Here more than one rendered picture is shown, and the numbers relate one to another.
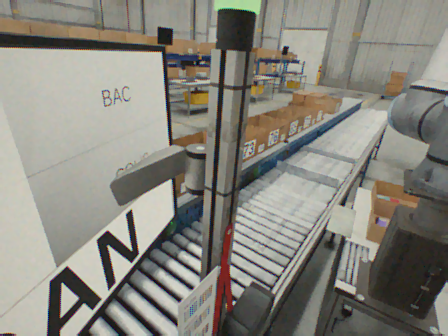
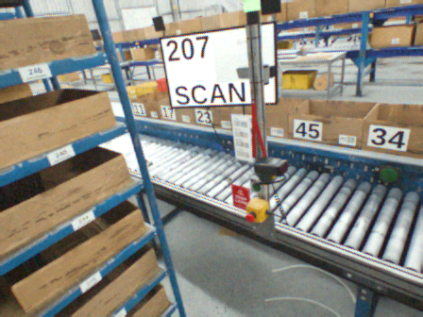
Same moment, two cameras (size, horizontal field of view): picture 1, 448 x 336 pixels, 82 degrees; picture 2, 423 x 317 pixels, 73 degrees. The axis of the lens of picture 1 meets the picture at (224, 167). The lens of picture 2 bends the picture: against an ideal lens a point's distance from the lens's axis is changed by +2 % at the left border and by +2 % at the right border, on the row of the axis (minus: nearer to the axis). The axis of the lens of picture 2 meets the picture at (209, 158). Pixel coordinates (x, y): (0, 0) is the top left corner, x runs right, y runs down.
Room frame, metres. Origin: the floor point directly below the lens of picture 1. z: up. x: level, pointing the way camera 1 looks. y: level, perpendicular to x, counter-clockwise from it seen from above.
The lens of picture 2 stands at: (0.30, -1.03, 1.58)
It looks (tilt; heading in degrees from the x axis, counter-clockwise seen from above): 25 degrees down; 100
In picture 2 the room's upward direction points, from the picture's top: 9 degrees counter-clockwise
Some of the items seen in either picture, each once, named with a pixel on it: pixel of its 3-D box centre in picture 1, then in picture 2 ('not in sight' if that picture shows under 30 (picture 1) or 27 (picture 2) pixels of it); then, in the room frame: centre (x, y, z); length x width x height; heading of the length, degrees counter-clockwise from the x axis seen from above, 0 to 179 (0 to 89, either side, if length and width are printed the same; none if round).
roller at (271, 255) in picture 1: (241, 240); not in sight; (0.98, -0.11, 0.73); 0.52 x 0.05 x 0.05; 56
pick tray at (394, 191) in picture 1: (408, 203); not in sight; (1.34, -1.12, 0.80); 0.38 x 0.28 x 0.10; 65
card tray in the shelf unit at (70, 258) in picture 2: not in sight; (70, 235); (-0.33, -0.34, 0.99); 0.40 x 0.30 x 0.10; 53
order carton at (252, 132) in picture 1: (235, 141); not in sight; (1.73, -0.06, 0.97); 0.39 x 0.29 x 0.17; 146
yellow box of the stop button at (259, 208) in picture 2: not in sight; (264, 213); (0.33, -0.07, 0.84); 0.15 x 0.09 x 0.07; 146
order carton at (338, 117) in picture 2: not in sight; (331, 122); (0.76, 0.59, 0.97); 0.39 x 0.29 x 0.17; 146
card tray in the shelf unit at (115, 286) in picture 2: not in sight; (90, 275); (-0.33, -0.34, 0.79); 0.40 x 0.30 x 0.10; 57
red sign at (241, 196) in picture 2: not in sight; (246, 199); (0.26, 0.02, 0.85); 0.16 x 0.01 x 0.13; 146
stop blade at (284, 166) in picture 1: (305, 174); not in sight; (1.71, -0.60, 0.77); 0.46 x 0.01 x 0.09; 56
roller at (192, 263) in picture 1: (206, 272); (366, 215); (0.77, 0.03, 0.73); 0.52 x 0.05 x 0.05; 56
